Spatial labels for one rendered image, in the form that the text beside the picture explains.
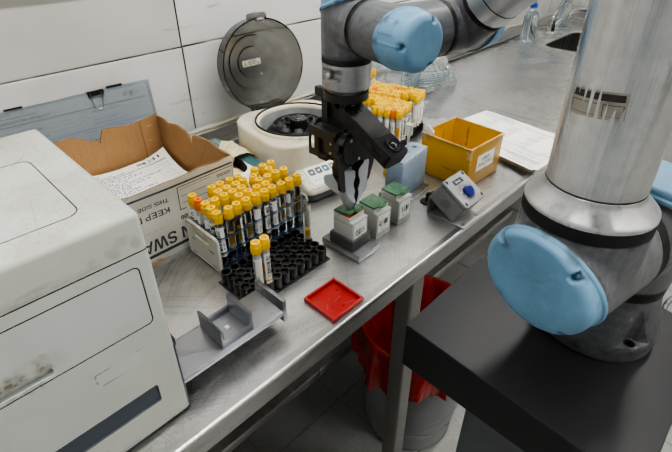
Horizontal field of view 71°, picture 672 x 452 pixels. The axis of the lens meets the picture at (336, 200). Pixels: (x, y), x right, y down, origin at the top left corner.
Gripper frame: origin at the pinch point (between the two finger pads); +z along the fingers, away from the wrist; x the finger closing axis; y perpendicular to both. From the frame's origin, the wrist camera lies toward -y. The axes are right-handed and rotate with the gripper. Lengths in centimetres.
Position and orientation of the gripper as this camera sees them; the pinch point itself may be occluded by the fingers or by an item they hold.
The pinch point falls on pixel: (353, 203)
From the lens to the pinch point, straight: 82.4
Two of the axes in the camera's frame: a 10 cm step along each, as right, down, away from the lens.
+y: -7.4, -3.6, 5.7
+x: -6.8, 3.9, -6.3
